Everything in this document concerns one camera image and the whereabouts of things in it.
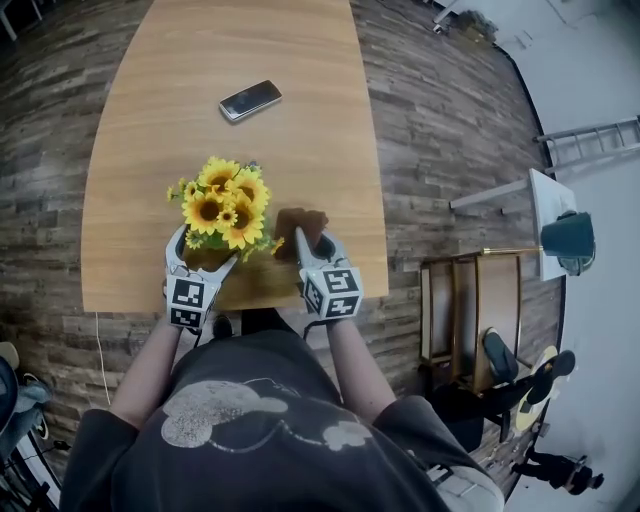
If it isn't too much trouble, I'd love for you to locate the yellow round table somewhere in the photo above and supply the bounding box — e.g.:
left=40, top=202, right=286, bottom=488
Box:
left=516, top=346, right=560, bottom=431

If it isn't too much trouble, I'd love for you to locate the person's left forearm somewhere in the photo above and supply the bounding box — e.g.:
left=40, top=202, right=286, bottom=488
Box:
left=108, top=319, right=184, bottom=429

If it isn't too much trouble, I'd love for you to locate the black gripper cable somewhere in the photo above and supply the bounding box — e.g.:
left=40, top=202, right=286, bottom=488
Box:
left=301, top=318, right=329, bottom=344

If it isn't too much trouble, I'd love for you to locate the green and white round device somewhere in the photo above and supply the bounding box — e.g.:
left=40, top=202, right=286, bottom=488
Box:
left=557, top=252, right=597, bottom=277

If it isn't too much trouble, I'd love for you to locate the black office chair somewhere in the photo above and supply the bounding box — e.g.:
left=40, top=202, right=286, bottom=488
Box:
left=429, top=327, right=577, bottom=451

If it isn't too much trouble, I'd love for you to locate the wooden table with white legs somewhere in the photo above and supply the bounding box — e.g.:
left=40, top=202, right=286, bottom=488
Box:
left=79, top=0, right=390, bottom=314

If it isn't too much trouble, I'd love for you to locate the cardboard box with clutter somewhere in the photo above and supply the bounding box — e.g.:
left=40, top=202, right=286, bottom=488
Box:
left=452, top=9, right=499, bottom=44

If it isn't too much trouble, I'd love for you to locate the sunflower bouquet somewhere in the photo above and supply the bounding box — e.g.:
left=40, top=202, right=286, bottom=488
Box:
left=166, top=155, right=287, bottom=274

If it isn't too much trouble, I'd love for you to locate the brown cloth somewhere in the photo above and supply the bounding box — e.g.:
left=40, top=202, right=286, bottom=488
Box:
left=272, top=207, right=331, bottom=261

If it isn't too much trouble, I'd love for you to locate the grey metal ladder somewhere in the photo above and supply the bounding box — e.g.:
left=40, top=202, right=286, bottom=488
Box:
left=534, top=114, right=640, bottom=175

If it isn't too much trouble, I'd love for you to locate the person's right forearm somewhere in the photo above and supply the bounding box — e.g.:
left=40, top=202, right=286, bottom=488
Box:
left=324, top=317, right=399, bottom=419

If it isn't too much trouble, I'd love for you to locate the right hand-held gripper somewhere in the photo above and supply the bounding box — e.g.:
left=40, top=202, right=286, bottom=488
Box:
left=293, top=226, right=365, bottom=322

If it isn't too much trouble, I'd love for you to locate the black smartphone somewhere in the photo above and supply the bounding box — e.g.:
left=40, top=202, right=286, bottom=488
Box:
left=218, top=79, right=284, bottom=124

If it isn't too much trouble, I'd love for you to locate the person's dark printed t-shirt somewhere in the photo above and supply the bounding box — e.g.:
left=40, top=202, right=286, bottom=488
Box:
left=59, top=329, right=506, bottom=512

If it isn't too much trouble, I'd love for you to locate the grey waist pack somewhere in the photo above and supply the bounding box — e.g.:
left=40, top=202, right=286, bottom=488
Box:
left=429, top=462, right=506, bottom=512

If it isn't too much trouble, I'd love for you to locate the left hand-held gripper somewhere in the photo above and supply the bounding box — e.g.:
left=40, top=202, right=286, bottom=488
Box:
left=163, top=223, right=240, bottom=334

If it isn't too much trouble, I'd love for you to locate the white side table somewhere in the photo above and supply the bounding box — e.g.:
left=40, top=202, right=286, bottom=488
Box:
left=449, top=168, right=579, bottom=281

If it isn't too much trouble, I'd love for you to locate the person's dark trouser leg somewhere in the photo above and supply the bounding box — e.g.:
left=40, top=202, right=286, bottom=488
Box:
left=241, top=307, right=301, bottom=335

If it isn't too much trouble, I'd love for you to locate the white floor cable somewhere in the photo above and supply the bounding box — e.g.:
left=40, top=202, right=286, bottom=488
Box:
left=94, top=310, right=114, bottom=406

